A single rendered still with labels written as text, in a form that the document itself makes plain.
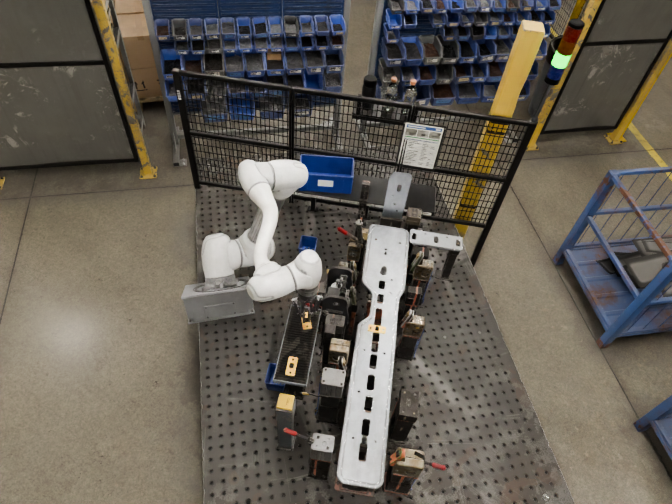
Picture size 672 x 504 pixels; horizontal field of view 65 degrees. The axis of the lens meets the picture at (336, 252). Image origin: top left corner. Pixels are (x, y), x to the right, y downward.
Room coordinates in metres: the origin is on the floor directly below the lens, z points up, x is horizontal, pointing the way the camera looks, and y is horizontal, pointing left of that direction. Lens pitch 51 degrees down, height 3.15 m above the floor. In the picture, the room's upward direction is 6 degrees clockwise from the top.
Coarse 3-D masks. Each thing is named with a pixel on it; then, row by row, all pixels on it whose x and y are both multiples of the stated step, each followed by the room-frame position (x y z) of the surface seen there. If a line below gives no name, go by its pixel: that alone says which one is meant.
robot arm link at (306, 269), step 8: (304, 256) 1.20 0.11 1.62; (312, 256) 1.21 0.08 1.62; (288, 264) 1.20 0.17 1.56; (296, 264) 1.19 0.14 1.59; (304, 264) 1.17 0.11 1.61; (312, 264) 1.18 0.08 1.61; (320, 264) 1.20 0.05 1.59; (296, 272) 1.16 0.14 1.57; (304, 272) 1.16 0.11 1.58; (312, 272) 1.16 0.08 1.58; (320, 272) 1.19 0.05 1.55; (296, 280) 1.14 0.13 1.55; (304, 280) 1.15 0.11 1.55; (312, 280) 1.16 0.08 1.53; (296, 288) 1.13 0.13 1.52; (304, 288) 1.17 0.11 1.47; (312, 288) 1.17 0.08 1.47
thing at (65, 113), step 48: (0, 0) 3.02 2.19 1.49; (48, 0) 3.09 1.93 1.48; (96, 0) 3.14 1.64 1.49; (0, 48) 3.00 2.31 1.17; (48, 48) 3.07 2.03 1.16; (96, 48) 3.15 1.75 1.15; (0, 96) 2.96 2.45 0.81; (48, 96) 3.04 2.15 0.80; (96, 96) 3.13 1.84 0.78; (0, 144) 2.93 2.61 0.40; (48, 144) 3.01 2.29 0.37; (96, 144) 3.11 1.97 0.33; (144, 144) 3.21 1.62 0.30
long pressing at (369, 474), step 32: (384, 256) 1.75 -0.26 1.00; (384, 288) 1.54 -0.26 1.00; (384, 320) 1.36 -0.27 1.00; (384, 352) 1.18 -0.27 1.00; (352, 384) 1.01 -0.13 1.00; (384, 384) 1.03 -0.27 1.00; (352, 416) 0.87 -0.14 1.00; (384, 416) 0.88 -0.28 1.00; (352, 448) 0.73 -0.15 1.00; (384, 448) 0.75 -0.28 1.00; (352, 480) 0.61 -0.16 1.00
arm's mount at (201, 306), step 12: (192, 288) 1.55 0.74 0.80; (228, 288) 1.49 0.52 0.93; (240, 288) 1.49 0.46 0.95; (192, 300) 1.41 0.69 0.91; (204, 300) 1.43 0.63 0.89; (216, 300) 1.45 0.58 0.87; (228, 300) 1.47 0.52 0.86; (240, 300) 1.48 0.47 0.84; (252, 300) 1.50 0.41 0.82; (192, 312) 1.41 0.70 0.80; (204, 312) 1.43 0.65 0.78; (216, 312) 1.44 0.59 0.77; (228, 312) 1.46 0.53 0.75; (240, 312) 1.48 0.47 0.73; (252, 312) 1.50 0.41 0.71
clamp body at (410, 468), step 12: (408, 456) 0.71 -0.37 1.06; (420, 456) 0.72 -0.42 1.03; (396, 468) 0.67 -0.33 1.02; (408, 468) 0.67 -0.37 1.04; (420, 468) 0.67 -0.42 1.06; (384, 480) 0.71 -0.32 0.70; (396, 480) 0.67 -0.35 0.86; (408, 480) 0.68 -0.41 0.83; (396, 492) 0.66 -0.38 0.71; (408, 492) 0.67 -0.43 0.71
